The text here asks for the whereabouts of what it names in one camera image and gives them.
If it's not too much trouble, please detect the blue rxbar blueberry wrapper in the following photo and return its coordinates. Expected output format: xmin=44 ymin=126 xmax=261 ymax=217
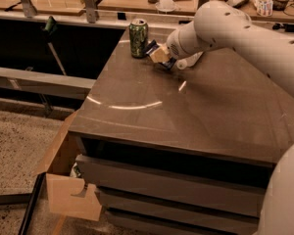
xmin=144 ymin=40 xmax=176 ymax=70

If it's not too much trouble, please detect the grey drawer cabinet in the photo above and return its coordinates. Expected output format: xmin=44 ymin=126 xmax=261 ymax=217
xmin=70 ymin=36 xmax=294 ymax=235

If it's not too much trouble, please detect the green handled tool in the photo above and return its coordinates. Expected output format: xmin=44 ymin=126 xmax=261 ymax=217
xmin=42 ymin=16 xmax=67 ymax=75

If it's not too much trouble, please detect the open cardboard box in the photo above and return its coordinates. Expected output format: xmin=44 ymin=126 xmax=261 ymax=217
xmin=35 ymin=112 xmax=102 ymax=221

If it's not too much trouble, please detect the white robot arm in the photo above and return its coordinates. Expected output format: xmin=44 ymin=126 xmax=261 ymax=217
xmin=147 ymin=1 xmax=294 ymax=235

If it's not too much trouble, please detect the green soda can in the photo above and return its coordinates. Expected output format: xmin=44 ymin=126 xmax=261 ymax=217
xmin=129 ymin=19 xmax=148 ymax=58

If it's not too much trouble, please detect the black mesh cup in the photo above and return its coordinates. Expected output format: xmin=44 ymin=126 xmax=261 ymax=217
xmin=272 ymin=0 xmax=289 ymax=11

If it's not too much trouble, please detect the white bowl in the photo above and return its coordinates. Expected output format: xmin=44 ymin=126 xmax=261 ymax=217
xmin=156 ymin=0 xmax=176 ymax=13

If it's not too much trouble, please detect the clear plastic water bottle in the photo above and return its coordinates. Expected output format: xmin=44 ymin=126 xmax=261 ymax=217
xmin=176 ymin=52 xmax=203 ymax=70

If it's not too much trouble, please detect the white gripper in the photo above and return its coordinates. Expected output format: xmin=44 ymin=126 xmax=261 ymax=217
xmin=149 ymin=22 xmax=216 ymax=63

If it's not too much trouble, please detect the red white snack packet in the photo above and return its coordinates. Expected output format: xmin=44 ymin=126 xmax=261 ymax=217
xmin=254 ymin=0 xmax=273 ymax=17

